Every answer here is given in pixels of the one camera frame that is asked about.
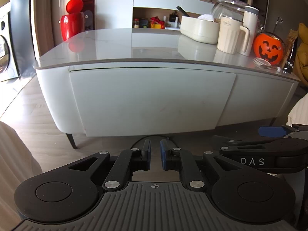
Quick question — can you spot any grey skateboard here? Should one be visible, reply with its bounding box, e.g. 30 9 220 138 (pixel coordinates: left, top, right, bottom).
84 10 93 31

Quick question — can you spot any grey-handled mop pole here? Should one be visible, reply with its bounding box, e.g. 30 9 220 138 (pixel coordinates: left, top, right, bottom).
273 17 283 33

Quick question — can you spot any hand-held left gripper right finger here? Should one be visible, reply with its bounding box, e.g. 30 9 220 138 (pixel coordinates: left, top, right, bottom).
160 140 241 193

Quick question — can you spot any white cloth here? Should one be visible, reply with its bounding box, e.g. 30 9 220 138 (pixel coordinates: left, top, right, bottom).
287 99 308 126

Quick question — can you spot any white coffee table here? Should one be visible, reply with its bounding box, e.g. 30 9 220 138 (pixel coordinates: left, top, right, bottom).
32 28 301 150

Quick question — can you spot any red and yellow gift box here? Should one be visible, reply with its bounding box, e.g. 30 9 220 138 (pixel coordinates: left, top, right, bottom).
150 16 165 29

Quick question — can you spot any glass jar with lid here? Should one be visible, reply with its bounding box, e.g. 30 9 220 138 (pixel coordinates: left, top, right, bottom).
211 0 246 21

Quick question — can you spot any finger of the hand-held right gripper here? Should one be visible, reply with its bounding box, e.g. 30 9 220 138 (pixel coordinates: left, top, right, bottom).
212 135 298 158
258 124 308 139

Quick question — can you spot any cream ribbed cup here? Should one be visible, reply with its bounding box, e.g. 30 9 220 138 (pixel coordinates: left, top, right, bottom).
217 16 243 54

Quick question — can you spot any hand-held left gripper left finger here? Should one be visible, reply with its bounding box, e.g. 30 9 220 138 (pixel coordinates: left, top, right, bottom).
69 140 151 193

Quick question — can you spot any black handle tool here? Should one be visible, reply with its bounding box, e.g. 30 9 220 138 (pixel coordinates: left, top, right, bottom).
176 6 191 18

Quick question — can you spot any white washing machine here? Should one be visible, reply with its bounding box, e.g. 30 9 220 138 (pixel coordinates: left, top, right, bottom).
0 2 21 82

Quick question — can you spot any cream oval container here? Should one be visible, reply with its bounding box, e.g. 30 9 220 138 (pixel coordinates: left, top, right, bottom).
180 16 220 45

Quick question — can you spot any red bin with round lid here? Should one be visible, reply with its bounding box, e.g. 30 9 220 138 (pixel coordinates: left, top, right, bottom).
59 0 85 42

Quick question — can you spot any white ribbed clothing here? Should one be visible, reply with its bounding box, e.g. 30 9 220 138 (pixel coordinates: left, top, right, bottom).
0 120 43 231

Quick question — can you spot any black box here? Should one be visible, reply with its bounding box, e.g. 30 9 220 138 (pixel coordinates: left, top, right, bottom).
168 13 179 27

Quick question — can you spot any yellow sofa chair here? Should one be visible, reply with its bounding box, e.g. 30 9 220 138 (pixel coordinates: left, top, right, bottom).
295 23 308 87

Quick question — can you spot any white thermos with handle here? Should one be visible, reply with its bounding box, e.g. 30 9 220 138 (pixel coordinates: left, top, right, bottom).
237 5 260 56

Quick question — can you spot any orange pumpkin bucket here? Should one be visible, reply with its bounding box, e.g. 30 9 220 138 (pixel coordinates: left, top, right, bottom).
253 31 285 65

